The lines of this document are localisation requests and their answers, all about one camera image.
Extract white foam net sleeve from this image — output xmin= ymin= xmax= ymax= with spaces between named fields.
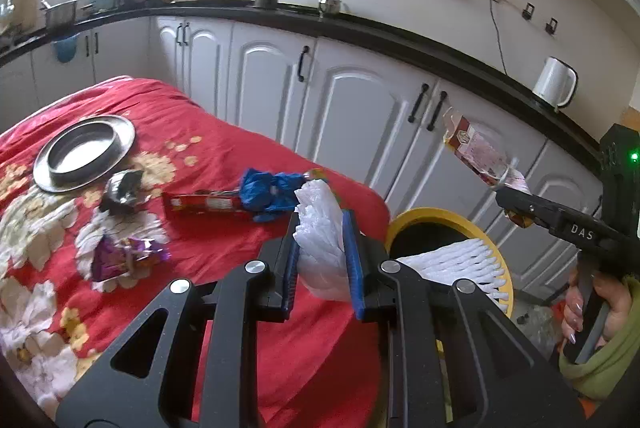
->
xmin=397 ymin=242 xmax=505 ymax=304

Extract blue hanging holder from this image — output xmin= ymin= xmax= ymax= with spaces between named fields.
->
xmin=54 ymin=33 xmax=81 ymax=63

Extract red floral blanket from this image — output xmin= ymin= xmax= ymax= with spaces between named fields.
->
xmin=0 ymin=77 xmax=392 ymax=428

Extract round metal plate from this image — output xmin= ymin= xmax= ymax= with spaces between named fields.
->
xmin=32 ymin=114 xmax=137 ymax=194

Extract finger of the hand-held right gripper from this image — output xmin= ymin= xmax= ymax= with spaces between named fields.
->
xmin=494 ymin=185 xmax=563 ymax=221
xmin=505 ymin=207 xmax=553 ymax=231

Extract yellow trash bin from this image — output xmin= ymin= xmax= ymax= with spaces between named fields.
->
xmin=385 ymin=207 xmax=516 ymax=359

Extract black power cord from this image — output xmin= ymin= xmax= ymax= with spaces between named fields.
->
xmin=489 ymin=0 xmax=508 ymax=76

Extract blue plastic bag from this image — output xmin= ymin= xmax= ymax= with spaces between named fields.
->
xmin=239 ymin=168 xmax=307 ymax=223

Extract black kitchen countertop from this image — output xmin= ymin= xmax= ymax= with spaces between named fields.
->
xmin=0 ymin=0 xmax=616 ymax=159

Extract white lower kitchen cabinets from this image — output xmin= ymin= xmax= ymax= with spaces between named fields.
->
xmin=0 ymin=15 xmax=606 ymax=304

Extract clear plastic bag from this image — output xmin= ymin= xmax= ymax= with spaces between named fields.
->
xmin=515 ymin=303 xmax=562 ymax=354

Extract large metal pot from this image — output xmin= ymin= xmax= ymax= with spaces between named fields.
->
xmin=42 ymin=0 xmax=80 ymax=29

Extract red and clear packet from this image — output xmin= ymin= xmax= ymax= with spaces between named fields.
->
xmin=442 ymin=107 xmax=528 ymax=196

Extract long red snack wrapper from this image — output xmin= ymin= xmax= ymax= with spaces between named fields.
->
xmin=162 ymin=189 xmax=251 ymax=215

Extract white electric kettle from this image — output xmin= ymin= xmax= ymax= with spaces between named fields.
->
xmin=532 ymin=56 xmax=579 ymax=109

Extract purple snack wrapper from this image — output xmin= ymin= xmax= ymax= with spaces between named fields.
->
xmin=91 ymin=235 xmax=170 ymax=281

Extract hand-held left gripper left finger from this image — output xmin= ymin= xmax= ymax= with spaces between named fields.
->
xmin=55 ymin=210 xmax=303 ymax=428

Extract person's right hand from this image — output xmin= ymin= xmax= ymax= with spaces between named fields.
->
xmin=560 ymin=270 xmax=635 ymax=350

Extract black crumpled foil wrapper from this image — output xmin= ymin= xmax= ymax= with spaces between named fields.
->
xmin=99 ymin=169 xmax=146 ymax=215

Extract person's right forearm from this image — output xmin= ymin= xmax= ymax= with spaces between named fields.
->
xmin=559 ymin=278 xmax=640 ymax=401

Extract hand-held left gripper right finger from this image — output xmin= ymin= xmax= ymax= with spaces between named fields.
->
xmin=341 ymin=209 xmax=586 ymax=428

